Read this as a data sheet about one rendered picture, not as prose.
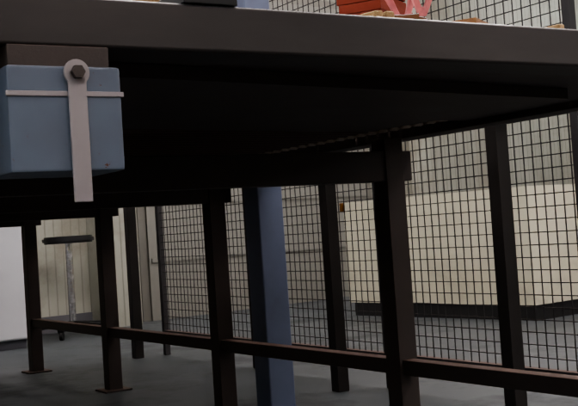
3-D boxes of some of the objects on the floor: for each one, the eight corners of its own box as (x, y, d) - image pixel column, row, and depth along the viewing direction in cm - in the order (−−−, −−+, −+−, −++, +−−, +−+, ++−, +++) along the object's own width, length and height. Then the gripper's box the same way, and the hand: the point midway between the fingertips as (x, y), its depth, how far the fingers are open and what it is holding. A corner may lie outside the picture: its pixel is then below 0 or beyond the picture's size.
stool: (97, 329, 766) (91, 235, 769) (126, 333, 719) (120, 232, 722) (19, 338, 736) (13, 240, 739) (44, 342, 689) (38, 237, 692)
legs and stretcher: (745, 529, 201) (708, 84, 204) (704, 543, 194) (667, 83, 198) (44, 369, 539) (34, 203, 543) (21, 372, 533) (11, 204, 536)
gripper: (439, -78, 177) (445, 13, 177) (411, -56, 191) (417, 28, 191) (401, -78, 176) (408, 14, 176) (375, -56, 190) (381, 29, 189)
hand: (412, 16), depth 183 cm, fingers open, 9 cm apart
